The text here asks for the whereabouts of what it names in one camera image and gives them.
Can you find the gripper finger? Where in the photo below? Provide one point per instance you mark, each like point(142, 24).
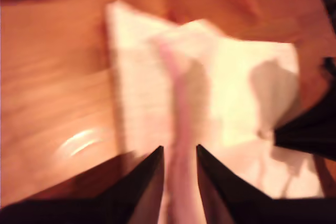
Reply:
point(136, 197)
point(315, 119)
point(228, 197)
point(315, 141)

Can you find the cream tea towel pink trim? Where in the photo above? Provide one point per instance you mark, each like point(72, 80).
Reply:
point(147, 77)

